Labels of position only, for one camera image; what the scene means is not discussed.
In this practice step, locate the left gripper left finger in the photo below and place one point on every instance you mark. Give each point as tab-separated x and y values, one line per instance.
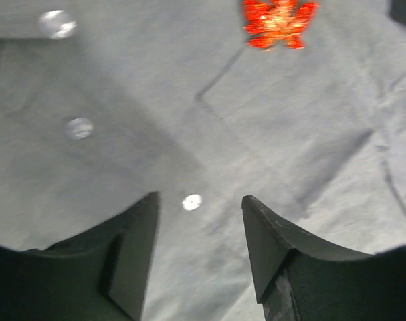
99	274

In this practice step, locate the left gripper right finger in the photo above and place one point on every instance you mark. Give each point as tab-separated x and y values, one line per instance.
300	276

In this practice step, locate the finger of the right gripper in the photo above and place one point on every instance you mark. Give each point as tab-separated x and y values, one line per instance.
397	11

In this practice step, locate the orange brooch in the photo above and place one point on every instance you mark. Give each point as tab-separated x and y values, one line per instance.
269	23

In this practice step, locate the grey button shirt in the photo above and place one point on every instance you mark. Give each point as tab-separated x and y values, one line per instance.
102	102

